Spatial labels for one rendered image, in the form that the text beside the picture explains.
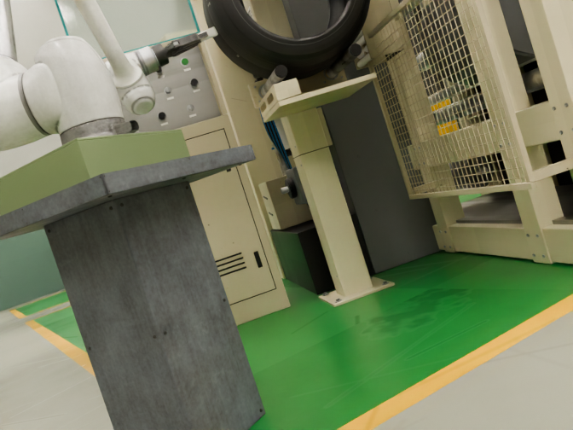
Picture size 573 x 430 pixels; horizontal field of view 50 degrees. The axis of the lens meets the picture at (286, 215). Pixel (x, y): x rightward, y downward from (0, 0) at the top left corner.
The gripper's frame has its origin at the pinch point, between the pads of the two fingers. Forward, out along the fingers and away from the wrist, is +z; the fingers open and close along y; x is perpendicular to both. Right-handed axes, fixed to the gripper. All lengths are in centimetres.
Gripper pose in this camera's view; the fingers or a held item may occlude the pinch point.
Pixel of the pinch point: (207, 34)
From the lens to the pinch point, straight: 227.8
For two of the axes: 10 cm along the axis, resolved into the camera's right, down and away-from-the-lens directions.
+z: 8.8, -4.4, 1.7
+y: -1.9, 0.1, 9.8
